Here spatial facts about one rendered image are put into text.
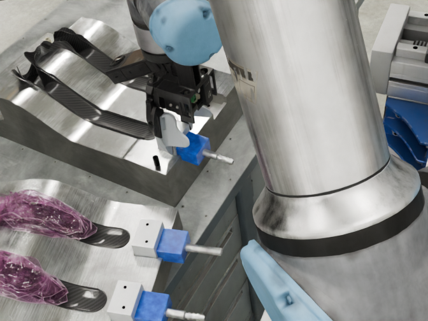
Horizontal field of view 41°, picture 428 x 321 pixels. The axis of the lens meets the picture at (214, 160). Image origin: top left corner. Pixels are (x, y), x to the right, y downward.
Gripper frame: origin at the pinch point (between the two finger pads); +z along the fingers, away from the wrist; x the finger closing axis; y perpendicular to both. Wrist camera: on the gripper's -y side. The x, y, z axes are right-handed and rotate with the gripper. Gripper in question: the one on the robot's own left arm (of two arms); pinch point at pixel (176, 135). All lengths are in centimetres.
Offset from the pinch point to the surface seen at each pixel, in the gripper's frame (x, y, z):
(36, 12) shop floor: 114, -176, 90
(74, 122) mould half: -3.4, -20.3, 1.9
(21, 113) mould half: -6.8, -29.3, -0.2
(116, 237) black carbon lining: -18.5, -0.8, 6.0
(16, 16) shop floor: 107, -184, 90
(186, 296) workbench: -11.3, 2.7, 34.6
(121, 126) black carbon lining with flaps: 0.1, -12.3, 2.9
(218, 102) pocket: 13.5, -0.1, 4.4
